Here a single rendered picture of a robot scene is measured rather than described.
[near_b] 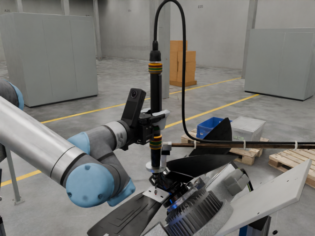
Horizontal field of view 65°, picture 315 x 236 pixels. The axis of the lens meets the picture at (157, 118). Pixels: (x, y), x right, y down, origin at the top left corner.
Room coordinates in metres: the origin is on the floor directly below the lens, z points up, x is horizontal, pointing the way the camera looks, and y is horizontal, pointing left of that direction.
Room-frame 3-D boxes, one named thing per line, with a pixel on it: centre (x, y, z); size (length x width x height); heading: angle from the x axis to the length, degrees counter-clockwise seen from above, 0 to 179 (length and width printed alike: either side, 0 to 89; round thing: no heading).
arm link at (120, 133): (0.62, 0.12, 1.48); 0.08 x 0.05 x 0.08; 53
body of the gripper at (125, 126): (0.69, 0.07, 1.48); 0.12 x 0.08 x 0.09; 143
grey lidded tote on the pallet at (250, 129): (3.57, -1.37, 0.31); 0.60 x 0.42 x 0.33; 141
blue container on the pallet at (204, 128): (3.89, -0.97, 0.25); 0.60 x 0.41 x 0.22; 141
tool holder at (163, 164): (0.78, 0.00, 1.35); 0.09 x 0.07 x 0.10; 88
